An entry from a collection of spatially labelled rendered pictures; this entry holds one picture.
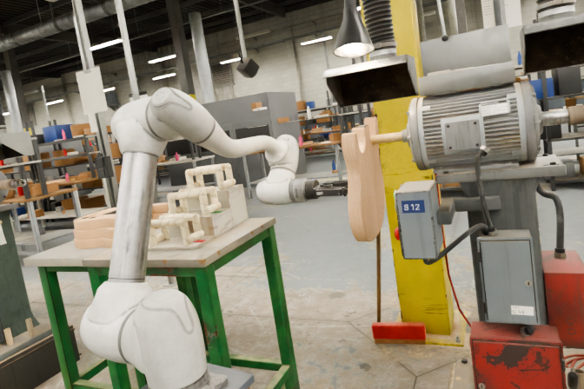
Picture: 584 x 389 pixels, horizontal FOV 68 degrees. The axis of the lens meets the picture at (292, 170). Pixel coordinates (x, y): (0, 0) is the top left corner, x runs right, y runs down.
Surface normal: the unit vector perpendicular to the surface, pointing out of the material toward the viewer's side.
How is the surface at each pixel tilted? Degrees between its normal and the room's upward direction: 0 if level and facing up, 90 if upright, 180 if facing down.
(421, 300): 90
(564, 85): 90
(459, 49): 90
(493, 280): 90
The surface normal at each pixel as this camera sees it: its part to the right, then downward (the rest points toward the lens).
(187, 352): 0.63, -0.04
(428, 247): -0.41, 0.16
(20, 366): 0.88, -0.08
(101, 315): -0.48, -0.26
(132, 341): -0.58, 0.01
